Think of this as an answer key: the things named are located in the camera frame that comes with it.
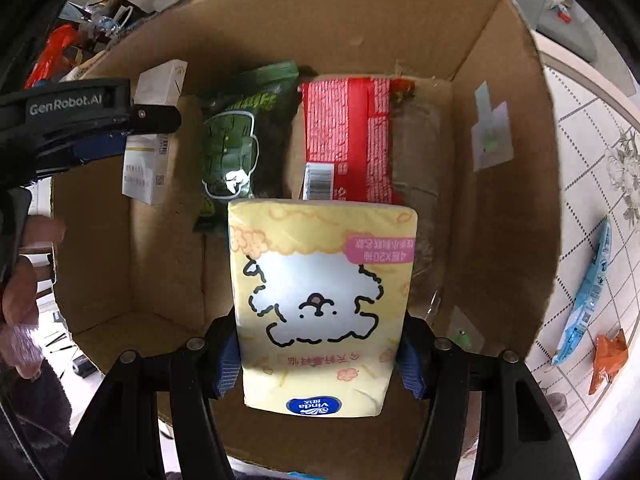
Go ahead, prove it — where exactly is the grey flat object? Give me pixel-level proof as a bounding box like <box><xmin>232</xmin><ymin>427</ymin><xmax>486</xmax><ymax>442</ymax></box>
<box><xmin>537</xmin><ymin>6</ymin><xmax>599</xmax><ymax>62</ymax></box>

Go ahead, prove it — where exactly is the yellow tissue pack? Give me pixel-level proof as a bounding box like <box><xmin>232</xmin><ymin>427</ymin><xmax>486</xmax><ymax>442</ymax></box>
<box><xmin>227</xmin><ymin>199</ymin><xmax>420</xmax><ymax>419</ymax></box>

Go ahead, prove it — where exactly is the white paper carton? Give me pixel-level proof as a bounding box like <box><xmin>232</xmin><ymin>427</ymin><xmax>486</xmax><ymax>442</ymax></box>
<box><xmin>121</xmin><ymin>59</ymin><xmax>189</xmax><ymax>206</ymax></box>

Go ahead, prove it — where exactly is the orange-red plastic bag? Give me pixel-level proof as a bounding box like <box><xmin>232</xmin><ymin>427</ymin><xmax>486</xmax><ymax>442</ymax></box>
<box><xmin>24</xmin><ymin>24</ymin><xmax>82</xmax><ymax>90</ymax></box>

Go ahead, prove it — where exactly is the blue snack packet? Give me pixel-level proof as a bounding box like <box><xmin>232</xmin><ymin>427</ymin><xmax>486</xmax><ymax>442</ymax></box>
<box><xmin>556</xmin><ymin>217</ymin><xmax>614</xmax><ymax>366</ymax></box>

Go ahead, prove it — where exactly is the person's left hand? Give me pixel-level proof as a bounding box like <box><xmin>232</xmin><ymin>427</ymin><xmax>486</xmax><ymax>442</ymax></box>
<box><xmin>0</xmin><ymin>216</ymin><xmax>69</xmax><ymax>382</ymax></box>

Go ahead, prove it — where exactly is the green snack bag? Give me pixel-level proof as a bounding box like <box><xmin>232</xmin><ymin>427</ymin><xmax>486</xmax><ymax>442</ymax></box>
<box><xmin>192</xmin><ymin>61</ymin><xmax>301</xmax><ymax>234</ymax></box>

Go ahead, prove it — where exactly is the small red and white item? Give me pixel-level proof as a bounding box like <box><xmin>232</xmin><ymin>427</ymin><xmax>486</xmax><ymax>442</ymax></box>
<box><xmin>546</xmin><ymin>0</ymin><xmax>574</xmax><ymax>25</ymax></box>

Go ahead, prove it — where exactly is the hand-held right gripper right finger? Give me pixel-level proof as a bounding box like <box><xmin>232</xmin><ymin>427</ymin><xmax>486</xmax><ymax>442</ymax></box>
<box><xmin>395</xmin><ymin>309</ymin><xmax>582</xmax><ymax>480</ymax></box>

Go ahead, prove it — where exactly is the orange snack wrapper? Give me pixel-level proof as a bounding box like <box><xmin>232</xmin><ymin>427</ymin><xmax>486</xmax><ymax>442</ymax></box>
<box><xmin>588</xmin><ymin>329</ymin><xmax>630</xmax><ymax>396</ymax></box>

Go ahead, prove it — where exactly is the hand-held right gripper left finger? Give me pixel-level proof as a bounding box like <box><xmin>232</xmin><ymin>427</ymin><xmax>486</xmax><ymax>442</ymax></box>
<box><xmin>59</xmin><ymin>316</ymin><xmax>244</xmax><ymax>480</ymax></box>

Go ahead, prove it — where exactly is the brown cardboard box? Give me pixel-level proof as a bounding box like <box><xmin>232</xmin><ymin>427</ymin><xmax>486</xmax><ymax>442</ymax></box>
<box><xmin>50</xmin><ymin>0</ymin><xmax>565</xmax><ymax>477</ymax></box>

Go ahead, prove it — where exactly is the red and clear snack packet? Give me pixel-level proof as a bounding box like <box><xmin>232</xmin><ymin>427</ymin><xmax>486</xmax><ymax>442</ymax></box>
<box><xmin>298</xmin><ymin>74</ymin><xmax>454</xmax><ymax>326</ymax></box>

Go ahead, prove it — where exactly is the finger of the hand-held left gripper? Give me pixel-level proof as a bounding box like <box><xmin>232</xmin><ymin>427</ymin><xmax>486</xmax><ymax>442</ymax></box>
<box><xmin>0</xmin><ymin>77</ymin><xmax>182</xmax><ymax>137</ymax></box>
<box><xmin>0</xmin><ymin>130</ymin><xmax>128</xmax><ymax>182</ymax></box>

